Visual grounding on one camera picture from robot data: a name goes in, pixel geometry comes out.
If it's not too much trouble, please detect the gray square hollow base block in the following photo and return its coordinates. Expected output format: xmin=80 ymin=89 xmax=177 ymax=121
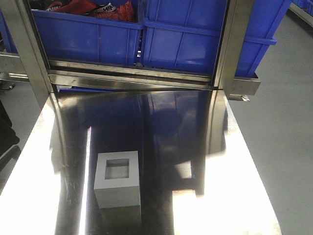
xmin=93 ymin=151 xmax=140 ymax=209

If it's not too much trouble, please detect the blue bin with red items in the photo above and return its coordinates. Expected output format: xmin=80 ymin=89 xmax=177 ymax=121
xmin=32 ymin=0 xmax=143 ymax=65

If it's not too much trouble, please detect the blue plastic bin right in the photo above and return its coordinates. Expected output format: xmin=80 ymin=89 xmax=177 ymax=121
xmin=143 ymin=0 xmax=289 ymax=77

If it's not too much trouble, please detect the stainless steel shelf frame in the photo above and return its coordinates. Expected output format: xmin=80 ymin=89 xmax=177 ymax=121
xmin=0 ymin=0 xmax=259 ymax=106

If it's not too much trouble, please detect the red packaged item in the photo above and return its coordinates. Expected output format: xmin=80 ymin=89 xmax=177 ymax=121
xmin=43 ymin=0 xmax=135 ymax=22

